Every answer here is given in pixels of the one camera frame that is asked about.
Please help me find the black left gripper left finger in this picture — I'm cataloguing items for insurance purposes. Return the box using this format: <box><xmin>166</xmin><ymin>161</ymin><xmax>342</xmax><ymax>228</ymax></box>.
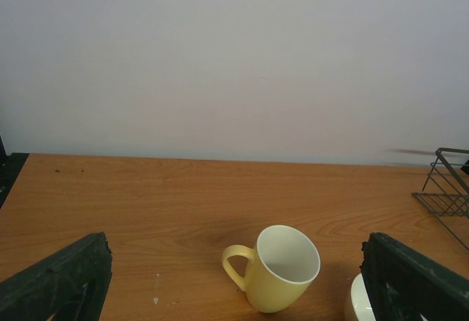
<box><xmin>1</xmin><ymin>232</ymin><xmax>112</xmax><ymax>320</ymax></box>

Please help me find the cream ceramic bowl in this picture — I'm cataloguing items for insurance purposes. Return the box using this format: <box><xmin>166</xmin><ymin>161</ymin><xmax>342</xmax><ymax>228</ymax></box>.
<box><xmin>344</xmin><ymin>273</ymin><xmax>428</xmax><ymax>321</ymax></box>

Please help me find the dark wire dish rack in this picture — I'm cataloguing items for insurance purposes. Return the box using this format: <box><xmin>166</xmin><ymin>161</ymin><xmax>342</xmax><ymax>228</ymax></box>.
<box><xmin>413</xmin><ymin>147</ymin><xmax>468</xmax><ymax>249</ymax></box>

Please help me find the black aluminium frame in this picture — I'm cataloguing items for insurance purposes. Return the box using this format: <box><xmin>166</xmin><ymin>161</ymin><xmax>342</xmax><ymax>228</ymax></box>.
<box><xmin>0</xmin><ymin>139</ymin><xmax>29</xmax><ymax>208</ymax></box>

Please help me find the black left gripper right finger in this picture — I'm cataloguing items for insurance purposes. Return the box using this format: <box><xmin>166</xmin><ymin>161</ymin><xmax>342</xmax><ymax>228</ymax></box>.
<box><xmin>360</xmin><ymin>232</ymin><xmax>468</xmax><ymax>320</ymax></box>

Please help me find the yellow ceramic mug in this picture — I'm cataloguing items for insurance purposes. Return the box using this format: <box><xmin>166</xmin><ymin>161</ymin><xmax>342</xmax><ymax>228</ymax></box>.
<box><xmin>221</xmin><ymin>225</ymin><xmax>321</xmax><ymax>314</ymax></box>

